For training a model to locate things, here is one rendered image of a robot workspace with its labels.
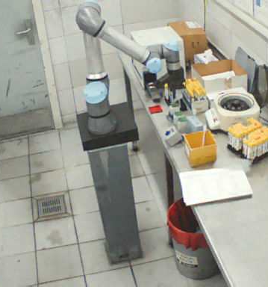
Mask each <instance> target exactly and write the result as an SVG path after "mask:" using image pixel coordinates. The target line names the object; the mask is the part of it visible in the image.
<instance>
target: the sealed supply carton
mask: <svg viewBox="0 0 268 287"><path fill-rule="evenodd" d="M169 26H170V27H171V28H172V29H173V31H174V32H176V33H177V34H178V35H179V37H181V39H182V40H183V44H184V58H194V55H199V54H203V53H205V51H207V50H208V48H207V37H206V32H205V31H204V29H203V28H202V27H201V26H200V24H199V23H198V22H197V20H194V21H192V20H188V21H180V22H178V21H177V22H169V23H167V27H169Z"/></svg>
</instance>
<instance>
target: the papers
mask: <svg viewBox="0 0 268 287"><path fill-rule="evenodd" d="M179 177H180V180H181V184H182V188H183V190H182V191H183V195H184V202H186V206H192V205H195V204H200V203H209V202H215V201H221V200H226V199H231V198H237V197H246V196H251V194H253V191H252V189H251V186H250V185H249V183H248V180H247V178H246V174H245V173H244V172H243V171H233V170H223V169H213V170H199V171H190V172H183V173H180V174H179Z"/></svg>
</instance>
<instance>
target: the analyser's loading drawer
mask: <svg viewBox="0 0 268 287"><path fill-rule="evenodd" d="M154 81H155V80H150V81H145V86H146V87H147V88H148V90H149V92H150V94H151V95H152V99H159V98H163V91H162V90H160V89H159V90H157V89H156V87H155V86H154V85H153V82H154Z"/></svg>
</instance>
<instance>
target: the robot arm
mask: <svg viewBox="0 0 268 287"><path fill-rule="evenodd" d="M101 12H102V11H101V8H100V5H99V4H98V3H96V2H95V1H84V2H82V3H81V5H80V6H78V11H77V13H76V15H75V21H76V23H77V24H78V27H79V29H80V30H82V32H83V36H84V48H85V52H86V60H87V68H88V71H87V74H86V83H87V86H85V87H84V90H83V93H84V99H85V102H86V105H87V113H88V116H89V117H88V124H87V127H88V130H89V132H90V133H92V134H95V135H104V134H107V133H108V132H111V131H113V130H114V129H115V128H116V127H117V121H116V118H115V116H114V115H113V113H112V112H111V111H110V101H109V87H110V80H109V78H108V76H107V71H106V70H105V68H104V62H103V57H102V44H101V39H102V40H103V41H105V42H107V43H109V44H110V45H112V46H114V47H115V48H117V49H119V50H120V51H121V52H123V53H125V54H127V55H128V56H129V57H131V58H133V59H135V60H137V61H139V63H141V64H142V65H143V66H146V68H147V69H148V71H149V72H152V73H158V72H160V71H161V68H162V61H161V59H166V68H167V72H168V73H167V74H165V75H162V77H161V78H159V79H158V80H157V81H154V82H153V85H154V86H155V87H156V89H157V90H159V89H160V88H161V87H163V86H164V85H165V84H166V83H167V84H168V90H169V96H170V99H171V102H172V103H173V104H175V102H176V101H177V100H179V99H181V98H182V97H183V96H182V95H181V93H180V92H179V91H177V89H184V88H186V80H185V79H184V68H183V67H182V66H181V63H180V52H179V48H178V42H177V41H176V40H166V41H165V42H164V43H163V45H162V46H141V45H140V44H137V43H136V42H135V41H133V40H131V39H129V37H127V36H125V35H123V34H122V33H121V32H118V31H117V30H115V29H114V28H111V27H110V26H109V25H108V24H107V22H106V21H104V20H103V19H102V18H101ZM184 82H185V86H184V84H183V83H184Z"/></svg>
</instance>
